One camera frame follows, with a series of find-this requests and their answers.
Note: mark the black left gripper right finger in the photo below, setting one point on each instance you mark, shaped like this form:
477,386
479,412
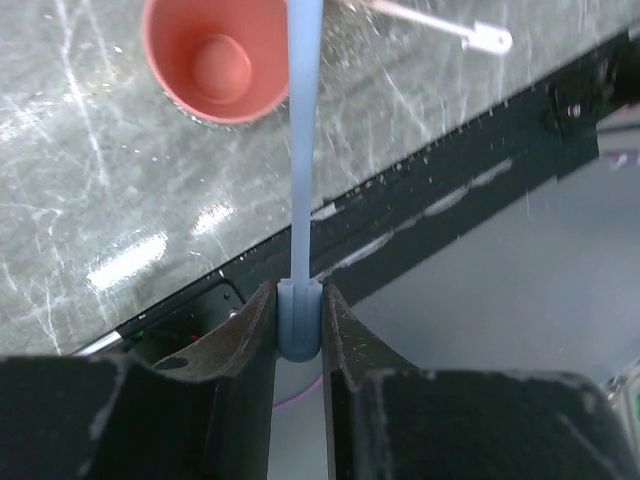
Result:
389,419

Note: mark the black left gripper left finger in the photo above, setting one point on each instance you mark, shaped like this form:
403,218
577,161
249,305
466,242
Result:
203,412

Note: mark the pink plastic cup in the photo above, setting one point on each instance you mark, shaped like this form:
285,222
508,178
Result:
223,61

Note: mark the cream toothbrush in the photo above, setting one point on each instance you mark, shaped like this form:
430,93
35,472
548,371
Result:
479,36

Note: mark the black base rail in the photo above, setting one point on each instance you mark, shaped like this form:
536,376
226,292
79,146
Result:
374,233

